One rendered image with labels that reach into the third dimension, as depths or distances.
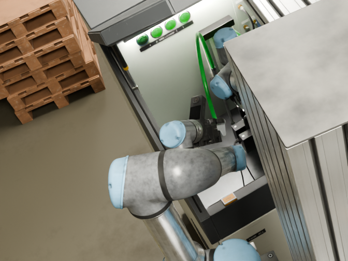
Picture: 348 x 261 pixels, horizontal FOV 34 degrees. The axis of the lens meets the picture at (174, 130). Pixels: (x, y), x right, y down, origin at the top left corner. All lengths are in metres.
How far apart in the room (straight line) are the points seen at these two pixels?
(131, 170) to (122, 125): 2.70
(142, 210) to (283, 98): 0.61
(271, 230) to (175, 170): 1.10
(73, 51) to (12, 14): 0.47
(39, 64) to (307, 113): 3.47
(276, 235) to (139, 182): 1.16
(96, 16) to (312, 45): 1.39
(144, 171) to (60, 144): 2.86
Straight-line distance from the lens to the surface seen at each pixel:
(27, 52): 4.08
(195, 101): 1.82
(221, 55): 1.85
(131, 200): 1.27
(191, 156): 1.24
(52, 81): 4.22
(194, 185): 1.24
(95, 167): 3.77
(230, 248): 1.56
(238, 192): 2.05
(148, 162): 1.24
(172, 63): 2.24
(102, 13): 2.14
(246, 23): 2.31
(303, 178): 0.77
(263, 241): 2.30
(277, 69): 0.81
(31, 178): 3.99
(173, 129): 1.61
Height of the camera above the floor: 2.56
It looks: 43 degrees down
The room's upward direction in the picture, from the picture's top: 25 degrees counter-clockwise
